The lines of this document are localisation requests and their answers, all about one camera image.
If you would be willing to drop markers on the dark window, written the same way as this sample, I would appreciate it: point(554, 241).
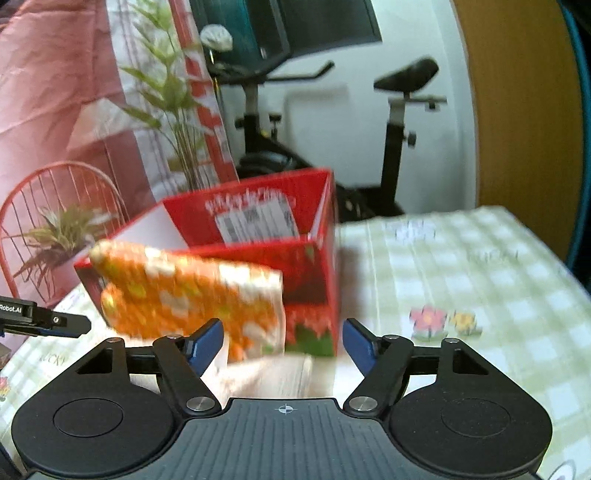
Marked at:
point(318, 23)

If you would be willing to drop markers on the green checked tablecloth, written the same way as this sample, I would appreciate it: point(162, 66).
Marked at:
point(461, 286)

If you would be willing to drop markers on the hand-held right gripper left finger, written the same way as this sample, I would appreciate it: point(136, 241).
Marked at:
point(208, 340)

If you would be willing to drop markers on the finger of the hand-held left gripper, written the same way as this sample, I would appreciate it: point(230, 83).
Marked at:
point(64, 324)

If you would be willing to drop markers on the orange floral cloth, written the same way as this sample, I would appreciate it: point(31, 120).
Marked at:
point(184, 295)

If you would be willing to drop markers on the black exercise bike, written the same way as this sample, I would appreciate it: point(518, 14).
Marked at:
point(397, 138)

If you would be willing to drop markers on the wall poster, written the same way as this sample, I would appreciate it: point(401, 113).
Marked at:
point(60, 115)

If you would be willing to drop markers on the red strawberry print box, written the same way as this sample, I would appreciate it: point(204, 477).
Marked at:
point(318, 258)

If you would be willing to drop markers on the white rounded object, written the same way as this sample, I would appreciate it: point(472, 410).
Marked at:
point(216, 38)

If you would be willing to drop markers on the wooden door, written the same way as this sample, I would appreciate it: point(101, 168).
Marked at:
point(517, 106)

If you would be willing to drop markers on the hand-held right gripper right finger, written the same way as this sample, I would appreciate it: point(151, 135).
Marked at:
point(358, 340)

